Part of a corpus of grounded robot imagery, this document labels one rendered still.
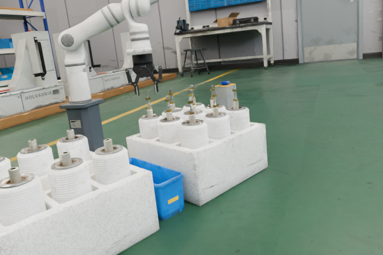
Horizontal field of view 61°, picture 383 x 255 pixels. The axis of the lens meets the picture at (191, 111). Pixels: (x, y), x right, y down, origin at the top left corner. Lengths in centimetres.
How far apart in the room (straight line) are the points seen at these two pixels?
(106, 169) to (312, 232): 56
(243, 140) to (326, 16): 504
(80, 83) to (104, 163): 74
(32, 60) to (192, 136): 268
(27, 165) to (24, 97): 225
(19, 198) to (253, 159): 80
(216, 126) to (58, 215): 59
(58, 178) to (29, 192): 7
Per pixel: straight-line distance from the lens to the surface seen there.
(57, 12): 857
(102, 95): 392
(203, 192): 108
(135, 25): 122
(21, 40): 361
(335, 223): 100
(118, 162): 89
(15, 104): 322
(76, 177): 84
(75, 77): 157
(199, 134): 106
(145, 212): 94
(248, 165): 124
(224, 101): 148
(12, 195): 80
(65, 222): 83
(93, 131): 159
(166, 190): 100
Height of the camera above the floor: 51
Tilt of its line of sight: 11 degrees down
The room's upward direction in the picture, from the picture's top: 6 degrees counter-clockwise
